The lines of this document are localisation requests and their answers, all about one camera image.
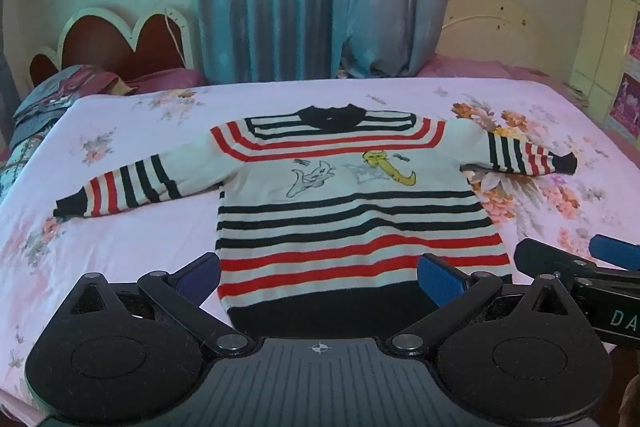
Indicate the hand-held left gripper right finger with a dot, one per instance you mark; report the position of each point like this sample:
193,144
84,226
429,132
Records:
440,279

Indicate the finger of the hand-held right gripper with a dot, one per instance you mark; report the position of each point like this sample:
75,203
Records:
547,257
612,249

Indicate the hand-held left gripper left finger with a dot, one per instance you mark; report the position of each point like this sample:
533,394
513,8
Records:
199,276

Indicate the striped knit sweater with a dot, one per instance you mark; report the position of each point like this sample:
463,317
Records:
350,207

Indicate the floral pink bed sheet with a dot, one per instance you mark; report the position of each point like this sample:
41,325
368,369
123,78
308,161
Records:
125,247

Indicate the pink wardrobe poster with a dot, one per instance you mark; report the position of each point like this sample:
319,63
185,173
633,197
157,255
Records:
627,102

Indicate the pink satin pillow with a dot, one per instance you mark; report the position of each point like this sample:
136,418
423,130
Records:
160,79

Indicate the pink bedding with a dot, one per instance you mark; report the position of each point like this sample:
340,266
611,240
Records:
480,67

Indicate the pale green wardrobe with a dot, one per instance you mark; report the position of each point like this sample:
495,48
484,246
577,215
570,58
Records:
607,22

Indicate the patterned quilt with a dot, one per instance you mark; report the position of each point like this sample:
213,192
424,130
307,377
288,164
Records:
40,112

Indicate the cream curved headboard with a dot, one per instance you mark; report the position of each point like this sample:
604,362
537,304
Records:
490,27

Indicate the red heart-shaped headboard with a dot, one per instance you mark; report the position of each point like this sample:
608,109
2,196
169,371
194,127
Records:
110,42

